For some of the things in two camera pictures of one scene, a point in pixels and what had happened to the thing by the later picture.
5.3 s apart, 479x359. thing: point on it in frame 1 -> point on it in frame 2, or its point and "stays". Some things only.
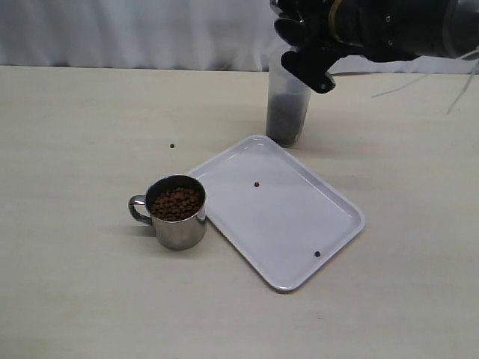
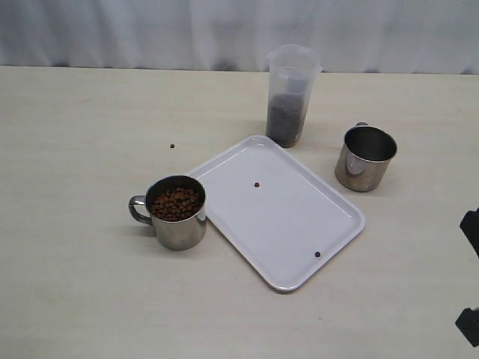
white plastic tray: (287, 218) stays
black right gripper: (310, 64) -> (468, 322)
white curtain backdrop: (177, 34) stays
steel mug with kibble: (178, 206) stays
